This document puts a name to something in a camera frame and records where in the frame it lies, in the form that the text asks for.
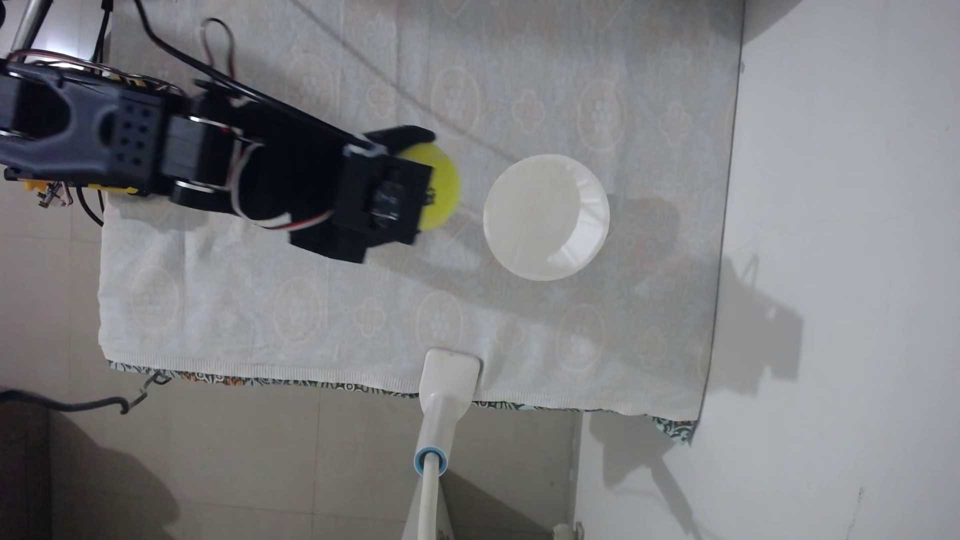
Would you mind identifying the yellow Pacer tennis ball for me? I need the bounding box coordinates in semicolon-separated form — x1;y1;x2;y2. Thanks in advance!
396;142;462;233

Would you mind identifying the white paper bowl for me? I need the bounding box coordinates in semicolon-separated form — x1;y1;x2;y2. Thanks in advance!
483;153;611;282

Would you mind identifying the pale floral patterned tablecloth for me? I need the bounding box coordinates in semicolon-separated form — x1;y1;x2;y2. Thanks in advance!
97;0;745;423

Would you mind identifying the metal pole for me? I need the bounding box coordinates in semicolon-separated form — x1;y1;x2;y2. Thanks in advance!
0;0;55;57

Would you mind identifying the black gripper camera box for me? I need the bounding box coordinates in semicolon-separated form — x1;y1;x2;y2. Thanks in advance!
342;156;437;248

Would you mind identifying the black camera cable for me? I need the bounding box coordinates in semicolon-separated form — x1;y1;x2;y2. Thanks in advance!
133;0;376;150

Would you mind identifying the black cable with hook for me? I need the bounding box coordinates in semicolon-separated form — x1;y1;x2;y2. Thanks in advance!
0;371;174;416

